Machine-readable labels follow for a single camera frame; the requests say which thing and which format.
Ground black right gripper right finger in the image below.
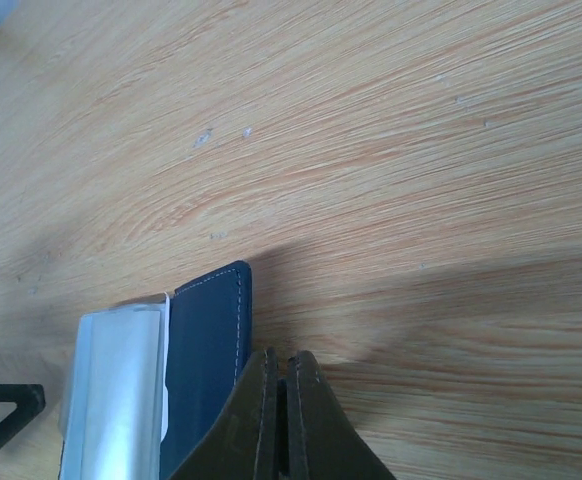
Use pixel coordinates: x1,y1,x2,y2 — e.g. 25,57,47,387
286,351,394,479

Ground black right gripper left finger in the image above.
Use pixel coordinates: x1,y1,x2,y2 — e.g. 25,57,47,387
172,348,279,479

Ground blue leather card holder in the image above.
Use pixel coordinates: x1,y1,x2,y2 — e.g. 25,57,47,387
59,261,252,479

